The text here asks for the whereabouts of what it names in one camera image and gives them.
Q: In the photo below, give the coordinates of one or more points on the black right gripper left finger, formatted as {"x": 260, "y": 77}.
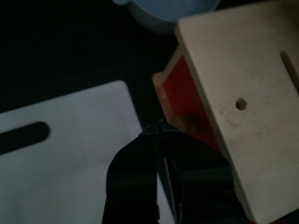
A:
{"x": 129, "y": 180}

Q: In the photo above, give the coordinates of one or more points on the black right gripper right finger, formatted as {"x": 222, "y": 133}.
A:
{"x": 205, "y": 180}

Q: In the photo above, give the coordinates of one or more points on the wooden knife block red sides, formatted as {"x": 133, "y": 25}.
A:
{"x": 240, "y": 96}

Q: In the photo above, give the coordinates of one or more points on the white plastic cutting board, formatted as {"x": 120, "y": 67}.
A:
{"x": 65, "y": 163}

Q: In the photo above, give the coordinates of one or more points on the light blue bowl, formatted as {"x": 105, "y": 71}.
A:
{"x": 170, "y": 13}

